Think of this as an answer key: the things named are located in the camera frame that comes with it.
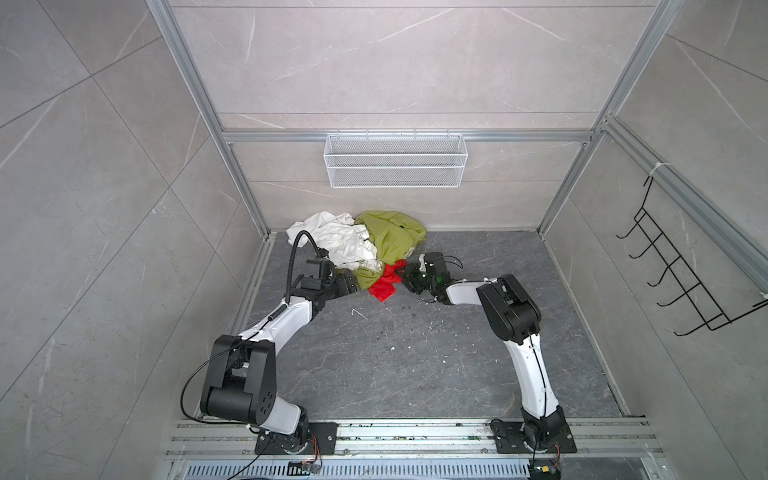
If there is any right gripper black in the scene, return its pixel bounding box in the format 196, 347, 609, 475
394, 263, 437, 295

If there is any black wire hook rack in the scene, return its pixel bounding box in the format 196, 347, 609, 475
615, 176, 767, 338

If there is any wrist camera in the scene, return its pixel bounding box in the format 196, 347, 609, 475
419, 252, 448, 275
304, 256, 334, 280

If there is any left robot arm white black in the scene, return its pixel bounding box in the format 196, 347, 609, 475
199, 269, 358, 438

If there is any white wire mesh basket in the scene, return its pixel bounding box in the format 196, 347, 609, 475
323, 133, 468, 189

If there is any green patterned cloth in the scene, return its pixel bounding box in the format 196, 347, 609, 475
354, 210, 427, 289

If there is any red cloth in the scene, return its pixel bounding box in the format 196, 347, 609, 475
368, 259, 407, 302

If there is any white cloth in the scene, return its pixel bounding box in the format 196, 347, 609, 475
287, 211, 383, 273

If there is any aluminium frame profile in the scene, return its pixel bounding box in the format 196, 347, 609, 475
148, 1, 767, 290

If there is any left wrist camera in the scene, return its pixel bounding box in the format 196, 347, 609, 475
304, 256, 334, 280

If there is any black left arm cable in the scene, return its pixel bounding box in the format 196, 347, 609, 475
283, 230, 328, 304

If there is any aluminium mounting rail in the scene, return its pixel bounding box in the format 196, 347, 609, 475
160, 417, 664, 460

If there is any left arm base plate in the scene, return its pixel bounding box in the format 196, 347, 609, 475
254, 422, 339, 456

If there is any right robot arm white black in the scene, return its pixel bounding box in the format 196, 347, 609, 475
396, 252, 568, 453

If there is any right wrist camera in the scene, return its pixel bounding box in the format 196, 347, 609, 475
419, 252, 448, 275

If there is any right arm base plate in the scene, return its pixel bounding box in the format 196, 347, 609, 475
489, 418, 578, 454

